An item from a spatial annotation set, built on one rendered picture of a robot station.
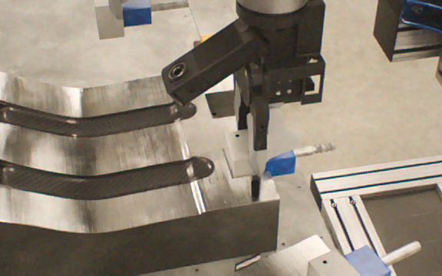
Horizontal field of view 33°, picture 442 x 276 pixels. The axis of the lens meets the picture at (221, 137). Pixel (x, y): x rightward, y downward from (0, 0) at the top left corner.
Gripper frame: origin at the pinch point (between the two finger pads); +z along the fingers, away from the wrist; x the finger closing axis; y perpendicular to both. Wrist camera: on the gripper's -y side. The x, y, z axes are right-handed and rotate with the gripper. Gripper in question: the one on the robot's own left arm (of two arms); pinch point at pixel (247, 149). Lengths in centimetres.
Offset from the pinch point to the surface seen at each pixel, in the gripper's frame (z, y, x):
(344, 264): 2.4, 6.4, -16.6
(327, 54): 90, 63, 136
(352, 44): 90, 74, 139
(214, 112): 4.3, -1.2, 12.6
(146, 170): 2.3, -11.7, 1.5
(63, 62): 10.7, -20.3, 37.3
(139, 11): -3.4, -8.6, 27.0
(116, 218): 2.4, -16.1, -5.2
